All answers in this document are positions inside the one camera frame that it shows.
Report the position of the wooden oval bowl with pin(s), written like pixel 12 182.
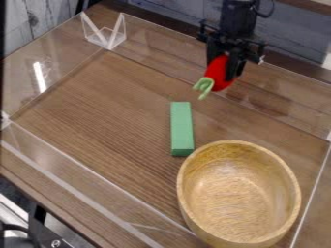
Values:
pixel 239 195

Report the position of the black metal frame base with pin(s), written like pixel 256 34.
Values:
pixel 32 236

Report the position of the clear acrylic tray wall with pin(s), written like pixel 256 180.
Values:
pixel 102 167

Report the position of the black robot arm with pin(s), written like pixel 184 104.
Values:
pixel 239 17

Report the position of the clear acrylic corner bracket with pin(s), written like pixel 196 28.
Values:
pixel 107 38

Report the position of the red plush strawberry toy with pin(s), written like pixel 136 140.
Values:
pixel 214 82

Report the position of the green rectangular block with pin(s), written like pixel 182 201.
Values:
pixel 182 133

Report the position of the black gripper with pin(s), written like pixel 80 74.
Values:
pixel 240 49

